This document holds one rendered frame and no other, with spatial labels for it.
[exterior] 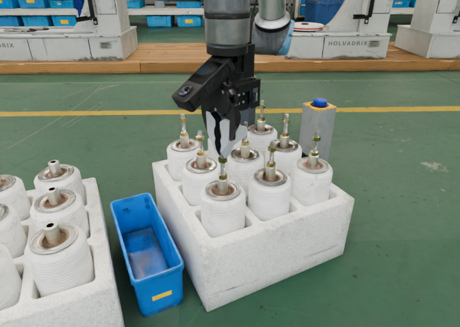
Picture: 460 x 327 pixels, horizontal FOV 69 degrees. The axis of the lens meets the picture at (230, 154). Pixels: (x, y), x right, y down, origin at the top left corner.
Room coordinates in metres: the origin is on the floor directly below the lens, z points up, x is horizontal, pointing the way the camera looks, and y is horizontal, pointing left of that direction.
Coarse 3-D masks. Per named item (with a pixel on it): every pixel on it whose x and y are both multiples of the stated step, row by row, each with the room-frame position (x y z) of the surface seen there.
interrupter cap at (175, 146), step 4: (176, 140) 0.81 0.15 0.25; (192, 140) 0.82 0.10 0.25; (172, 144) 0.79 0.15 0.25; (176, 144) 0.79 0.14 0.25; (180, 144) 0.80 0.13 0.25; (192, 144) 0.79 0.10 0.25; (196, 144) 0.79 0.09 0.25; (172, 148) 0.76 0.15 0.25; (176, 148) 0.77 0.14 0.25; (180, 148) 0.77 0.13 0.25; (184, 148) 0.77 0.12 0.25; (188, 148) 0.77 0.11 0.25; (192, 148) 0.76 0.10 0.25; (184, 152) 0.75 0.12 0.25
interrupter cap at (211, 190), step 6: (216, 180) 0.61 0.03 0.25; (228, 180) 0.61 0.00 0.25; (210, 186) 0.59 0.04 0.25; (216, 186) 0.59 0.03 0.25; (228, 186) 0.59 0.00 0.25; (234, 186) 0.59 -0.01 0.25; (210, 192) 0.57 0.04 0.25; (216, 192) 0.57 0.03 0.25; (228, 192) 0.57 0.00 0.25; (234, 192) 0.57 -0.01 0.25; (216, 198) 0.54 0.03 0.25; (222, 198) 0.54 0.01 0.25; (228, 198) 0.54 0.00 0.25
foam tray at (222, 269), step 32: (160, 192) 0.76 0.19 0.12; (192, 224) 0.55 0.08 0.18; (256, 224) 0.55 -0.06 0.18; (288, 224) 0.56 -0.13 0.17; (320, 224) 0.60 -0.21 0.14; (192, 256) 0.54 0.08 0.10; (224, 256) 0.49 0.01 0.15; (256, 256) 0.53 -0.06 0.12; (288, 256) 0.57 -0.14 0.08; (320, 256) 0.61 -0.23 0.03; (224, 288) 0.49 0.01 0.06; (256, 288) 0.53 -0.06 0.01
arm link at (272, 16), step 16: (272, 0) 1.10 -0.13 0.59; (256, 16) 1.18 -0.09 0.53; (272, 16) 1.12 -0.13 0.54; (288, 16) 1.16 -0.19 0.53; (256, 32) 1.17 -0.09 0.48; (272, 32) 1.13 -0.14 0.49; (288, 32) 1.14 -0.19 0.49; (256, 48) 1.17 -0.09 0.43; (272, 48) 1.15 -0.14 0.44; (288, 48) 1.15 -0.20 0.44
